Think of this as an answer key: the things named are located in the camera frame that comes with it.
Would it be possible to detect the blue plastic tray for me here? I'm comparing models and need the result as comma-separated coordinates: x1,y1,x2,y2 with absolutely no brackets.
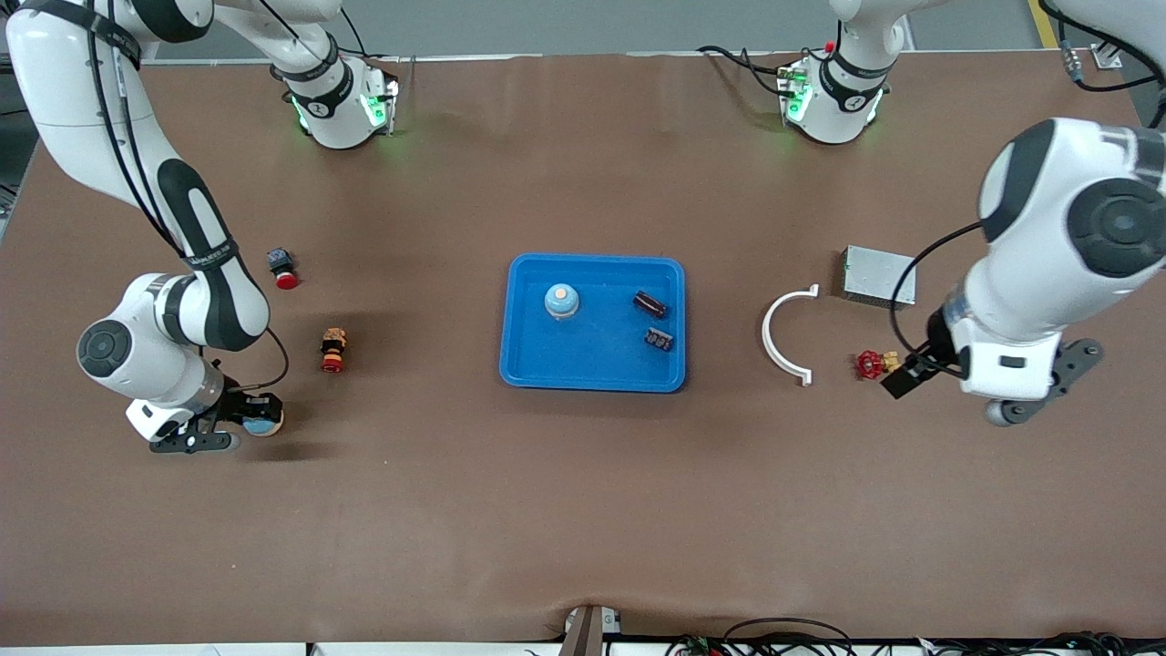
498,253,687,395

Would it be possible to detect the grey metal power supply box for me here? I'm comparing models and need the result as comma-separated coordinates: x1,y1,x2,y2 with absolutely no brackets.
842,244,918,311

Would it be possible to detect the white curved plastic clamp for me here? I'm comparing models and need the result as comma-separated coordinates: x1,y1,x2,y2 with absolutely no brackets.
761,284,820,387

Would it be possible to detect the metal table clamp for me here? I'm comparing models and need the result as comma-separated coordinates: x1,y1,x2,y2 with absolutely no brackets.
563,605,623,656

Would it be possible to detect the red handle brass valve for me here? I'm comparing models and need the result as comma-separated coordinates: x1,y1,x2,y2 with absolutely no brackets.
854,349,903,382

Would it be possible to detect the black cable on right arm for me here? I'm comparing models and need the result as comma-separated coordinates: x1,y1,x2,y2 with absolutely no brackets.
87,0,291,391

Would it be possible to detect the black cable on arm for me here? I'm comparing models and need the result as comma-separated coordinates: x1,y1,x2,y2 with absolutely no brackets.
87,0,291,391
888,0,1166,365

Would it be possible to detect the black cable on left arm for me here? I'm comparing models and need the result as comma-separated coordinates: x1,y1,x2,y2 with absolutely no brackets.
888,0,1166,365

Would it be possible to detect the black looped cable bundle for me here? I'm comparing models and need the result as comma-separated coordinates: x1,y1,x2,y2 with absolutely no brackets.
668,618,857,656

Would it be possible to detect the black cable at arm base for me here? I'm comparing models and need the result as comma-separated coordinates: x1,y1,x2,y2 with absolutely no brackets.
697,44,793,97

